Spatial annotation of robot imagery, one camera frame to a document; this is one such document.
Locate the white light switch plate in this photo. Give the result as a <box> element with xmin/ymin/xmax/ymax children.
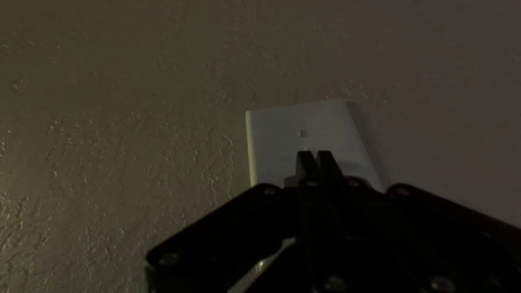
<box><xmin>245</xmin><ymin>100</ymin><xmax>389</xmax><ymax>293</ymax></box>

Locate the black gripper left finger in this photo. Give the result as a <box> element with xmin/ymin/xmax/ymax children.
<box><xmin>142</xmin><ymin>150</ymin><xmax>381</xmax><ymax>293</ymax></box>

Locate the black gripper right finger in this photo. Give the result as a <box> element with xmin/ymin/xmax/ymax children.
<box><xmin>316</xmin><ymin>150</ymin><xmax>521</xmax><ymax>293</ymax></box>

